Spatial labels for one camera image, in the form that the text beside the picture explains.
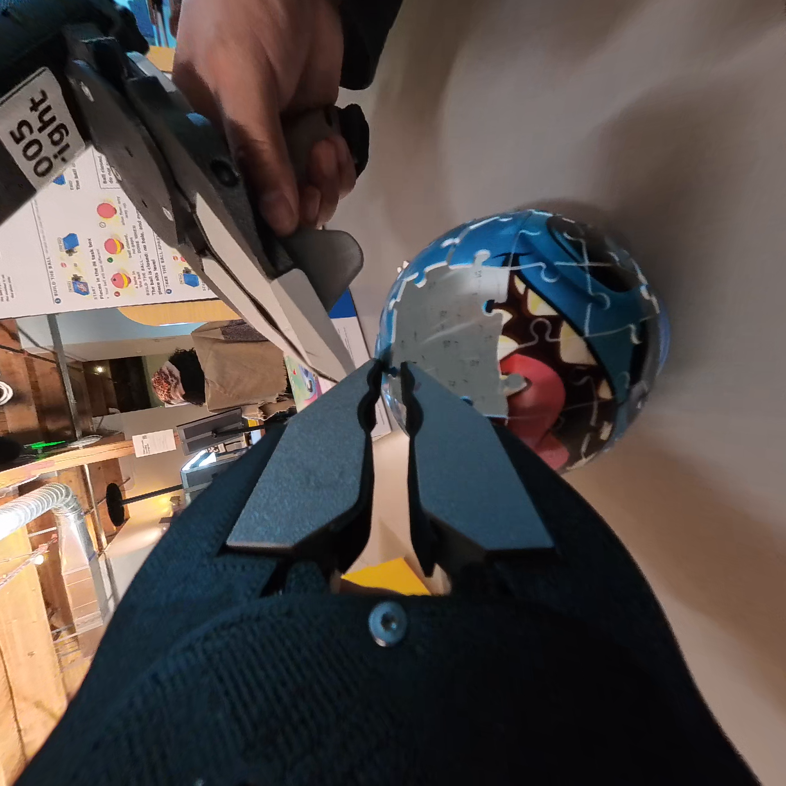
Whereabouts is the person's right forearm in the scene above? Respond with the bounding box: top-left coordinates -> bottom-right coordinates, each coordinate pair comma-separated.
334,0 -> 404,91

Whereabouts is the blue puzzle ball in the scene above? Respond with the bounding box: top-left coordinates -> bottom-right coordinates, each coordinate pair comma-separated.
375,209 -> 670,474

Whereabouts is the black floor lamp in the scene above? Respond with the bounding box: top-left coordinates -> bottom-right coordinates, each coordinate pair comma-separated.
106,481 -> 186,524

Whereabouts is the silver ventilation duct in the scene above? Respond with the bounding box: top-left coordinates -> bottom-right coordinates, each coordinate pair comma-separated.
0,482 -> 113,635

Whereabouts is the person's right hand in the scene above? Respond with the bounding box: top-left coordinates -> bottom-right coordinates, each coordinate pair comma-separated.
172,0 -> 360,237

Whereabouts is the puzzle box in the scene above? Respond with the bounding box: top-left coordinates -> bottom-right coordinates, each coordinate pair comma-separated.
282,287 -> 395,444

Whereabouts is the grey monitor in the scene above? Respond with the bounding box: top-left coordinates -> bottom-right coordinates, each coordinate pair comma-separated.
177,407 -> 248,456

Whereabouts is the printed instruction sheet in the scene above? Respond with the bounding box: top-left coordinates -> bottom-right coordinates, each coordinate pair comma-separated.
0,142 -> 223,320

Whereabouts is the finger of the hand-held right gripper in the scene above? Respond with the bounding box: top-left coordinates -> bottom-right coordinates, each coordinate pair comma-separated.
199,257 -> 346,383
195,198 -> 358,383

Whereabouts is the white sign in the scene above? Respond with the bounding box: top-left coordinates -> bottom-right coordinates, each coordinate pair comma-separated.
132,430 -> 180,459

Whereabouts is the yellow plastic bin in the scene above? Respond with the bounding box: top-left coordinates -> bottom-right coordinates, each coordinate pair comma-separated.
341,556 -> 432,596

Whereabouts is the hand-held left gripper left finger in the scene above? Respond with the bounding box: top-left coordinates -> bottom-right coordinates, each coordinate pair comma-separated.
226,359 -> 377,576

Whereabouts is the wooden shelf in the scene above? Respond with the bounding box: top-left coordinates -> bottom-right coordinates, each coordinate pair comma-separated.
0,437 -> 143,487

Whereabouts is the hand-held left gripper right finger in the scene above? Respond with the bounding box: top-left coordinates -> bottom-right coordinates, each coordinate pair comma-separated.
399,361 -> 556,576

